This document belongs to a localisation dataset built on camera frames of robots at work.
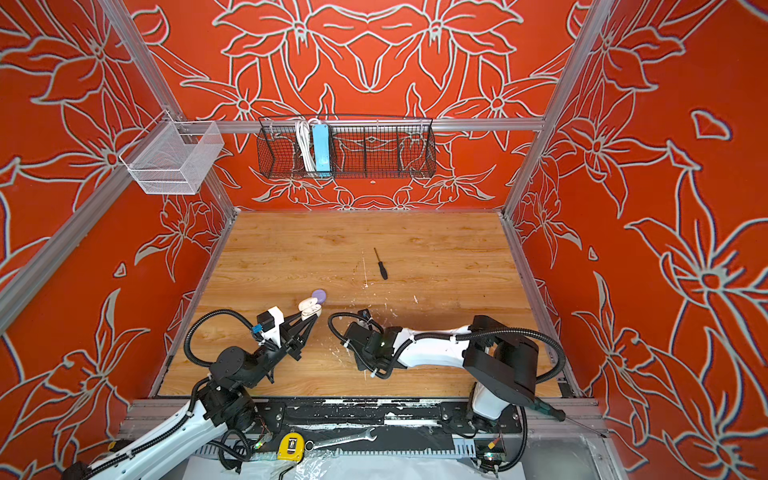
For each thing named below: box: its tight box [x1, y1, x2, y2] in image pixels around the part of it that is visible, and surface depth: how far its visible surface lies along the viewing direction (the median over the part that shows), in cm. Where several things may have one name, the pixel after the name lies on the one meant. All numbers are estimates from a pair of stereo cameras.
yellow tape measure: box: [277, 432, 305, 463], surface depth 69 cm
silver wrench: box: [305, 428, 378, 451], surface depth 71 cm
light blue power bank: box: [312, 124, 331, 176], surface depth 92 cm
